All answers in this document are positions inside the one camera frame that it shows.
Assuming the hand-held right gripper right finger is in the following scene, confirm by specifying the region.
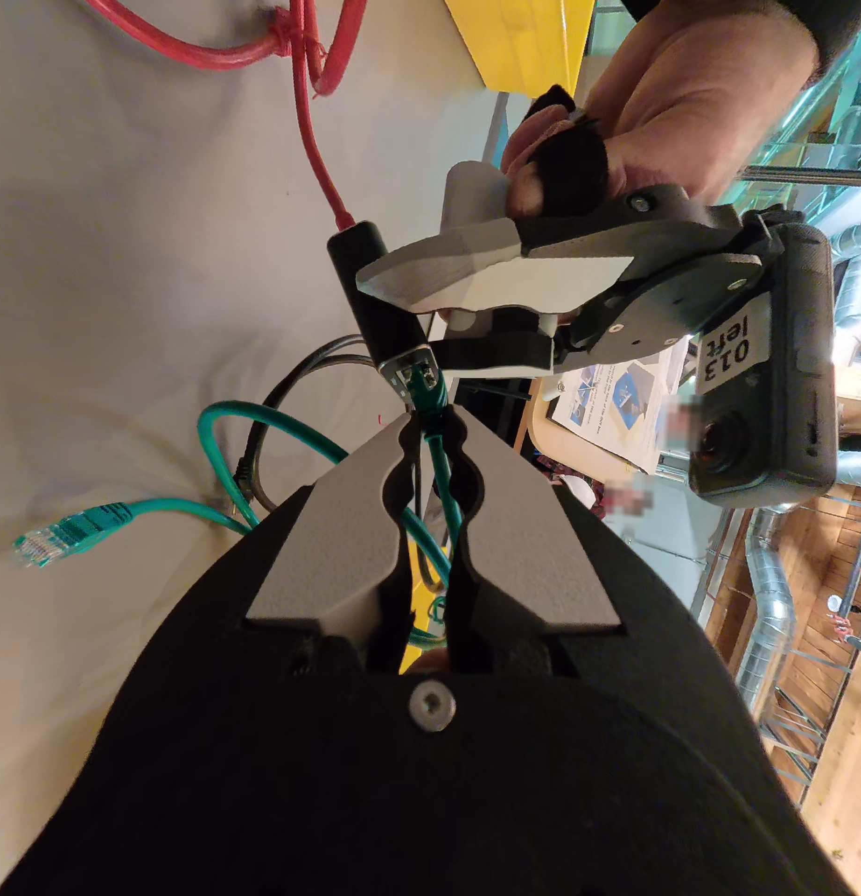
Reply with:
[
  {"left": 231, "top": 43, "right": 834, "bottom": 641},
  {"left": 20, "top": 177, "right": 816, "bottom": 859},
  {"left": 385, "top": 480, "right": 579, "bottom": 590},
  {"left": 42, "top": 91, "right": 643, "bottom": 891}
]
[{"left": 441, "top": 403, "right": 622, "bottom": 674}]

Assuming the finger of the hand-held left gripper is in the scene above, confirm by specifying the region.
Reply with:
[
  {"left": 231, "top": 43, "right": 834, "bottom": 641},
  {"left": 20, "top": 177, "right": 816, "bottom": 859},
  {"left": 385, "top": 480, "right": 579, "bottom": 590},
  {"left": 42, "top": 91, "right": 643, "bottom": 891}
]
[
  {"left": 355, "top": 217, "right": 636, "bottom": 338},
  {"left": 429, "top": 335, "right": 557, "bottom": 380}
]

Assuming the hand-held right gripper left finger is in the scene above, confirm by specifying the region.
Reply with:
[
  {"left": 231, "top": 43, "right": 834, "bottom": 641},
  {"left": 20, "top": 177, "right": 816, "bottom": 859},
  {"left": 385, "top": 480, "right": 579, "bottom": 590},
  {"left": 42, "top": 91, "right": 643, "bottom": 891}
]
[{"left": 245, "top": 412, "right": 420, "bottom": 673}]

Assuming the black ethernet splitter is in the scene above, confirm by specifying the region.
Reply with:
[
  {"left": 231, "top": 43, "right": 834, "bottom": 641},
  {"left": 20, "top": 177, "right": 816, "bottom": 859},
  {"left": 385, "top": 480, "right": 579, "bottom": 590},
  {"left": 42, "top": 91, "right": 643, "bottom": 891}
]
[{"left": 327, "top": 221, "right": 447, "bottom": 407}]

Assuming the black ethernet cable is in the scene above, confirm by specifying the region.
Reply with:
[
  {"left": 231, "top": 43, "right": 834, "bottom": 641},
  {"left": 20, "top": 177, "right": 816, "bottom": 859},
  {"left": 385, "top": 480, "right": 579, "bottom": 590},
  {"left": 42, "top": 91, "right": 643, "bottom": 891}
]
[{"left": 234, "top": 335, "right": 445, "bottom": 589}]

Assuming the green ethernet cable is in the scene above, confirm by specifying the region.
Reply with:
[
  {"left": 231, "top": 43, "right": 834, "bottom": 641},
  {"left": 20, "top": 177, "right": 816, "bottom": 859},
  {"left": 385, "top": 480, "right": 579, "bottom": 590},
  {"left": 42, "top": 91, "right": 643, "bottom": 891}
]
[{"left": 14, "top": 350, "right": 466, "bottom": 648}]

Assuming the yellow plastic bin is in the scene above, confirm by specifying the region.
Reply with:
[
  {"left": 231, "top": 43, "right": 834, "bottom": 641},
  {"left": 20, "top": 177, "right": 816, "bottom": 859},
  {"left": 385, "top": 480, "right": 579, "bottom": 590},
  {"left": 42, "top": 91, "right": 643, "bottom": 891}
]
[{"left": 444, "top": 0, "right": 596, "bottom": 96}]

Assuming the person's left forearm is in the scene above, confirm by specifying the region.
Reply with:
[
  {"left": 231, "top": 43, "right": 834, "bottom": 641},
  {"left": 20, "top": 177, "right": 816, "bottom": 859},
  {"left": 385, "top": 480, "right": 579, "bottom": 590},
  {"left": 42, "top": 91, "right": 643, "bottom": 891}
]
[{"left": 621, "top": 0, "right": 861, "bottom": 88}]

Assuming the person's left hand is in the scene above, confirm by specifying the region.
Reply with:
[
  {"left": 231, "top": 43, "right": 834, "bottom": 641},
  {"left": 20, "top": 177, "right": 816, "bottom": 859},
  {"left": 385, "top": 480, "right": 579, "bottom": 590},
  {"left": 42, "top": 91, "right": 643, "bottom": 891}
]
[{"left": 500, "top": 0, "right": 819, "bottom": 218}]

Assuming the instruction sheet on wooden board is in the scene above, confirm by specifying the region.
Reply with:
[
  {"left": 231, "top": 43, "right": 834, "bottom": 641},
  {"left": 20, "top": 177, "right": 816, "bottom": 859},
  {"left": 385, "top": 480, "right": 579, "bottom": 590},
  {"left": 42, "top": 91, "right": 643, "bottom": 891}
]
[{"left": 518, "top": 378, "right": 655, "bottom": 484}]

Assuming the printed instruction sheet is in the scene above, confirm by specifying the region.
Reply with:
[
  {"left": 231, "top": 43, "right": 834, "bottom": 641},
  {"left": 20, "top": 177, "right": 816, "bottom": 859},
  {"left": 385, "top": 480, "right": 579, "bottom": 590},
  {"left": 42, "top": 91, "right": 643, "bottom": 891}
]
[{"left": 549, "top": 343, "right": 690, "bottom": 473}]

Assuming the red ethernet cable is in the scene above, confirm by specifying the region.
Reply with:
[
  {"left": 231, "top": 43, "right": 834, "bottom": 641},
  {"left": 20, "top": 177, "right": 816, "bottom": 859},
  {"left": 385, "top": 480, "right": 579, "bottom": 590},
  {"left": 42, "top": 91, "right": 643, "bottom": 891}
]
[{"left": 87, "top": 0, "right": 368, "bottom": 232}]

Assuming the silver spiral air duct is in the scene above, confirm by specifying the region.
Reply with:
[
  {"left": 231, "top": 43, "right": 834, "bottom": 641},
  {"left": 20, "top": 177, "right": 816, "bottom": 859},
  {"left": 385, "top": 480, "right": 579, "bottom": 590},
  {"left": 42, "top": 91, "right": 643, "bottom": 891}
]
[{"left": 735, "top": 507, "right": 798, "bottom": 715}]

